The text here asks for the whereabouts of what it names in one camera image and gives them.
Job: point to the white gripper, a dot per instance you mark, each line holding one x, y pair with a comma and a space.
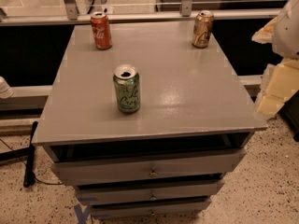
287, 32

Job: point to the green LaCroix can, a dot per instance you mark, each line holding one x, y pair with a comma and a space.
127, 88

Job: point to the orange gold LaCroix can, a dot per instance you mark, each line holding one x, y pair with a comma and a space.
202, 28

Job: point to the red Coca-Cola can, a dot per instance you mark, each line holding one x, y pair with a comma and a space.
101, 30

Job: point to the grey drawer cabinet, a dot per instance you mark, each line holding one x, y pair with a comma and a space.
191, 100

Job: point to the top grey drawer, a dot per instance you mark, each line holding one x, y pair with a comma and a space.
82, 173

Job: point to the grey drawer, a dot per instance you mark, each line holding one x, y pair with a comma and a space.
149, 192
149, 208
82, 173

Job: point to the middle grey drawer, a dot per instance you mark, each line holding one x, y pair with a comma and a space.
149, 192

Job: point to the bottom grey drawer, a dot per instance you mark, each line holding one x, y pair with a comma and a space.
149, 208

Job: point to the black stick on floor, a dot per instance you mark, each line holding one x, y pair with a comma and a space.
29, 177

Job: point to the white object at left edge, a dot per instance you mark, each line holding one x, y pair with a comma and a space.
5, 89

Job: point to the metal railing frame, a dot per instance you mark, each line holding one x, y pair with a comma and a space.
45, 12

